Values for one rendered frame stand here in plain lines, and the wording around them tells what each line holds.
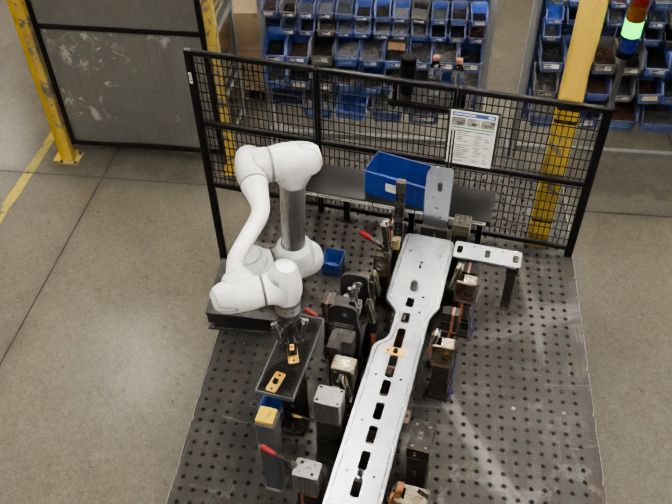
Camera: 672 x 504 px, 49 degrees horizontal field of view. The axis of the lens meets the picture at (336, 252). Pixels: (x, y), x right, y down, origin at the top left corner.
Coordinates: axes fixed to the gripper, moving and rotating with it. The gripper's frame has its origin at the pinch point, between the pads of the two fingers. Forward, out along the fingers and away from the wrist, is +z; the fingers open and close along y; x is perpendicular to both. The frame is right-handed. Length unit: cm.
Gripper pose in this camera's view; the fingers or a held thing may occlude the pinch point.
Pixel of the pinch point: (291, 346)
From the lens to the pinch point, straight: 265.1
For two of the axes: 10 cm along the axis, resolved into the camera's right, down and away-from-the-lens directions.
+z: 0.2, 7.1, 7.1
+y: 9.9, -1.2, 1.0
